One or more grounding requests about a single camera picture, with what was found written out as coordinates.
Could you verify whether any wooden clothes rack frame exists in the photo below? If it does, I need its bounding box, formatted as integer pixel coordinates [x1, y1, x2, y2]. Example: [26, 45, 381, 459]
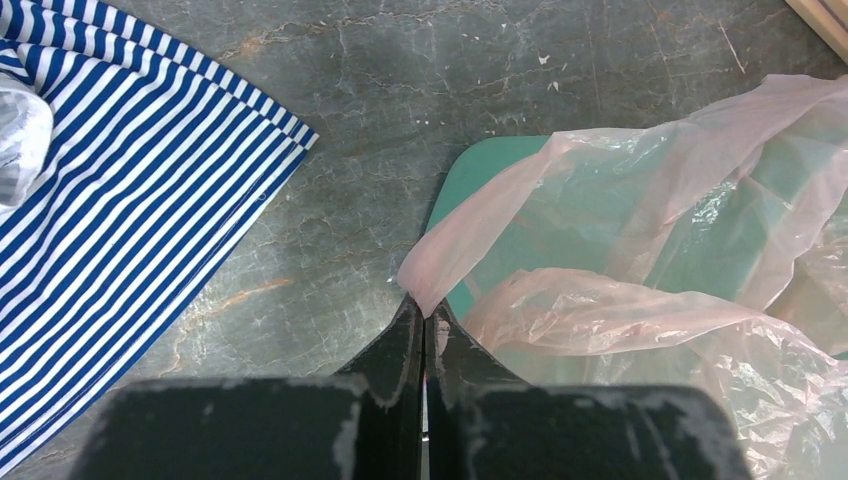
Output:
[786, 0, 847, 62]

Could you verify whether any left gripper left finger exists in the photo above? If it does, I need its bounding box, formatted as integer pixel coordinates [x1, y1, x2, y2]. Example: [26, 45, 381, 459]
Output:
[70, 298, 423, 479]

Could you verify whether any pink translucent trash bag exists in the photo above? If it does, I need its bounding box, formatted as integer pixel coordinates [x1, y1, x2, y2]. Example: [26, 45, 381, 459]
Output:
[397, 75, 847, 479]

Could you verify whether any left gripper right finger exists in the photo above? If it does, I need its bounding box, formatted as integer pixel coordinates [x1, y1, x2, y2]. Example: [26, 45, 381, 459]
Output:
[424, 303, 750, 479]

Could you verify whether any blue white striped cloth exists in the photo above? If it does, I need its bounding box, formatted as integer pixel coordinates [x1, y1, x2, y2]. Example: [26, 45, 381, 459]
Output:
[1, 1, 317, 472]

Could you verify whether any green plastic trash bin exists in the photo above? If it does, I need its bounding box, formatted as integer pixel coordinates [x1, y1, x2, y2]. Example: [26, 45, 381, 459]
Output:
[431, 106, 847, 354]

